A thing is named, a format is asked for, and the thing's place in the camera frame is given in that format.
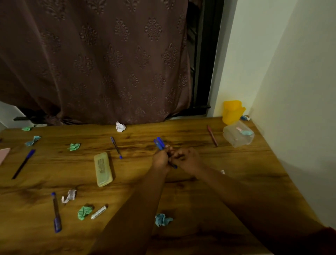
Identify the person's right hand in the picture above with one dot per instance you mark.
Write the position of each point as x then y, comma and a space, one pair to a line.
190, 161

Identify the person's left hand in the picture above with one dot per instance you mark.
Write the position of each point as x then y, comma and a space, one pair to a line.
160, 160

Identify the person's left fingers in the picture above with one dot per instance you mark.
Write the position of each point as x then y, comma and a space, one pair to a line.
169, 151

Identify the person's right fingers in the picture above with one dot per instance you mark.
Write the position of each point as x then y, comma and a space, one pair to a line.
176, 157

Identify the blue capped pen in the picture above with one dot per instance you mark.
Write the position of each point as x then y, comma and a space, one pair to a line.
158, 144
161, 142

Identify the person's right forearm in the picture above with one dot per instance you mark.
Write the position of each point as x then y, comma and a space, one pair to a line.
249, 205

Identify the person's left forearm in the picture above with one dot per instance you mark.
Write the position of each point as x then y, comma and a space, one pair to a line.
136, 210

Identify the red pen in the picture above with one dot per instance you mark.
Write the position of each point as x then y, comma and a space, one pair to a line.
212, 135

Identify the clear blue ballpoint pen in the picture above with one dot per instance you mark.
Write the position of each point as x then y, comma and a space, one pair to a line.
116, 147

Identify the white crumpled paper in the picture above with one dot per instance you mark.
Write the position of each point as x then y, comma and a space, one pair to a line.
120, 127

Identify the clear plastic container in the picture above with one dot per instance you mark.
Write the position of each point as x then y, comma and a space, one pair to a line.
237, 135

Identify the pale yellow pencil case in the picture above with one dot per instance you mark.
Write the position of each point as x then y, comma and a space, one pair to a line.
103, 169

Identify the yellow plastic container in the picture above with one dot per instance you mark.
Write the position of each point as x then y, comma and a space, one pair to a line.
232, 111

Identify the white correction pen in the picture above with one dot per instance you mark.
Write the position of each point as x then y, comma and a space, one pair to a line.
99, 212

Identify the large green crumpled paper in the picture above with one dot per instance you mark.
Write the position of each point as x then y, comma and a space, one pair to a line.
84, 212

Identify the white crumpled paper strip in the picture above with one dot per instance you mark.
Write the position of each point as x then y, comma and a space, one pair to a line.
69, 196

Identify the brown patterned curtain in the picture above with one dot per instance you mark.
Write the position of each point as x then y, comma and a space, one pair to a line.
99, 60

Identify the dark blue marker pen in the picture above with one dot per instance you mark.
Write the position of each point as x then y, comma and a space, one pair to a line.
56, 212

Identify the light blue crumpled paper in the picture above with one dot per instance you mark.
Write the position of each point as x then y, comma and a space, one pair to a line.
32, 140

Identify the small green crumpled paper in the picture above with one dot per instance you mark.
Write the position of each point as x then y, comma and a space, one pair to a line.
26, 129

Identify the black pen with blue cap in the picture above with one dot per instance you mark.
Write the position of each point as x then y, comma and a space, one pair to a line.
23, 164

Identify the white furniture piece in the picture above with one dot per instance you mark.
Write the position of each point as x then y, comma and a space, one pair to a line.
9, 115

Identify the pink paper sheet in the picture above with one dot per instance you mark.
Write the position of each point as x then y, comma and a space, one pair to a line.
3, 155

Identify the dark window frame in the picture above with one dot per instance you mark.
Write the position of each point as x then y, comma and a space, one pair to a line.
207, 52

